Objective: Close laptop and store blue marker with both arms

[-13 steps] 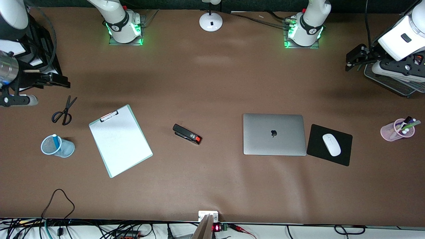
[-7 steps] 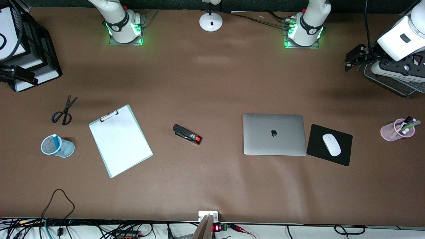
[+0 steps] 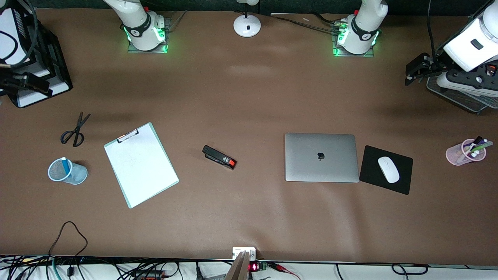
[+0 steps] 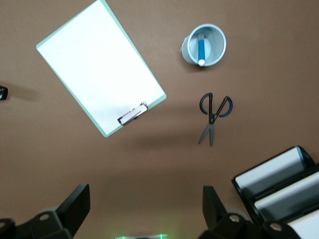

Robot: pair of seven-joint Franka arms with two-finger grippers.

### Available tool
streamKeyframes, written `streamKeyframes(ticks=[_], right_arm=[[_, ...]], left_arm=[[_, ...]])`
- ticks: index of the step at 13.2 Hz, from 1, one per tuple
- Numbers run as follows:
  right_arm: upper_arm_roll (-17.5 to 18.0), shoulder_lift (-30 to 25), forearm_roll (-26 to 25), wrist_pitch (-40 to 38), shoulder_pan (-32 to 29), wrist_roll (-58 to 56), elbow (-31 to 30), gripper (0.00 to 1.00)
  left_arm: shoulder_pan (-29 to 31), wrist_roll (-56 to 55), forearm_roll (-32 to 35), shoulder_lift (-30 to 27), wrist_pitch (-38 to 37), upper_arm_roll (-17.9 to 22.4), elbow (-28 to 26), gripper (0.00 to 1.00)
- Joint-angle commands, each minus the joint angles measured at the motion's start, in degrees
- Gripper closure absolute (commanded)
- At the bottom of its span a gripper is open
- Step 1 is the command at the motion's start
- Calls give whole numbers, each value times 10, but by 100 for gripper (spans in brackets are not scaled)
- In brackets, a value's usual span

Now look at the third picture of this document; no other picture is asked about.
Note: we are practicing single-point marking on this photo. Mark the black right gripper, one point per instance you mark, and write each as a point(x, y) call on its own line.
point(11, 81)

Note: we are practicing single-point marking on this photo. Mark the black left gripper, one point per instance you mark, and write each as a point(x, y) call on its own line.
point(436, 66)

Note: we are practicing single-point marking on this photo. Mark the blue marker with white cap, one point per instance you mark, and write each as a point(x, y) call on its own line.
point(65, 165)

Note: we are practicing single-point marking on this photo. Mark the silver laptop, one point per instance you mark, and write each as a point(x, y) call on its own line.
point(311, 167)

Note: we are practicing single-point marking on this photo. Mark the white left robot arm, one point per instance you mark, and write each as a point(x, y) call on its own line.
point(362, 31)

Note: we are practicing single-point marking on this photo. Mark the red marker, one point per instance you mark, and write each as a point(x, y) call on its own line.
point(491, 70)

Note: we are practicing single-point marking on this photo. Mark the green marker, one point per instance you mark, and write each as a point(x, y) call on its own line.
point(484, 145)

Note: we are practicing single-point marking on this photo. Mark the black file tray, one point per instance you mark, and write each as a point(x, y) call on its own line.
point(58, 58)

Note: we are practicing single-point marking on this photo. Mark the silver mesh desk tray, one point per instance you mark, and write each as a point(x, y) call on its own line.
point(463, 99)

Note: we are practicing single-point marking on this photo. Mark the black scissors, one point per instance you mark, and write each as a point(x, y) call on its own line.
point(76, 134)

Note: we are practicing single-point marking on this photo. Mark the pink mesh pen cup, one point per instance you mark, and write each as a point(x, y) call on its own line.
point(457, 155)

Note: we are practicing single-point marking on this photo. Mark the blue mesh pen cup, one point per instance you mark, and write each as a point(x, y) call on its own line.
point(78, 175)

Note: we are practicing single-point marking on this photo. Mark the white computer mouse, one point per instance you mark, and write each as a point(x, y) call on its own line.
point(388, 169)

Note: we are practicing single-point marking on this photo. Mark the black mouse pad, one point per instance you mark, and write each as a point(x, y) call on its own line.
point(369, 171)

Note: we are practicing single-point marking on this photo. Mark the mint green clipboard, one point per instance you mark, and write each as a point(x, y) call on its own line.
point(153, 134)

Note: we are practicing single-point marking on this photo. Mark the white paper sheet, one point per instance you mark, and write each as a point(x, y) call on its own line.
point(140, 167)

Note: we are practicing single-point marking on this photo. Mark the white round lamp base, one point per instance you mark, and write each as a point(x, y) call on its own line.
point(247, 25)

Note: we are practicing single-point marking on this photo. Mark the black stapler with red tip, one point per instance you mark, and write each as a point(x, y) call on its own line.
point(218, 156)

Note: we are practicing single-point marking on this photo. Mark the black orange connector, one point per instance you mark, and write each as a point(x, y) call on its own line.
point(149, 276)

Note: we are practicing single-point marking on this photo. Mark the red clip lead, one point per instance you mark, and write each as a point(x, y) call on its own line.
point(282, 268)

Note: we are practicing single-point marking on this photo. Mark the white block at table edge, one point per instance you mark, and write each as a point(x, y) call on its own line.
point(243, 251)

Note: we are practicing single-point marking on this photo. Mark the red display module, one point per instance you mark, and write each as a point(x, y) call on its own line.
point(256, 266)

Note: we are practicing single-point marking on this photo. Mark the grey angled bar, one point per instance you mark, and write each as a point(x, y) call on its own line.
point(239, 268)

